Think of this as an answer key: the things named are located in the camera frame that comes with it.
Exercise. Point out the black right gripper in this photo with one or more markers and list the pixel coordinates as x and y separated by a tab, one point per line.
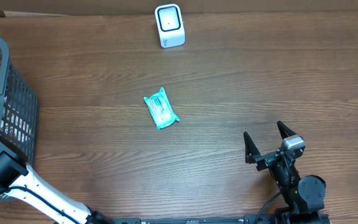
265	160

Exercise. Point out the teal wet wipes pack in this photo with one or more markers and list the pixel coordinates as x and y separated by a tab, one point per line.
161	109

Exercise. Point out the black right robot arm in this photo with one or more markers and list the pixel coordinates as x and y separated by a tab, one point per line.
300	199

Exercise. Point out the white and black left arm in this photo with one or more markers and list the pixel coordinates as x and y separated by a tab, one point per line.
19	180

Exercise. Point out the white barcode scanner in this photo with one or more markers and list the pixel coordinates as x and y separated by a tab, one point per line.
170	25

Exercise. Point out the grey plastic mesh basket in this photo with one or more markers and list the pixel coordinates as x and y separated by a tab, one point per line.
19	115

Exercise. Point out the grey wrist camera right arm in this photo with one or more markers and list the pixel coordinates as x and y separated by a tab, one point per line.
295	144

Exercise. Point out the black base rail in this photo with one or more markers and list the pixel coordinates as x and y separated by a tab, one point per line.
191	221

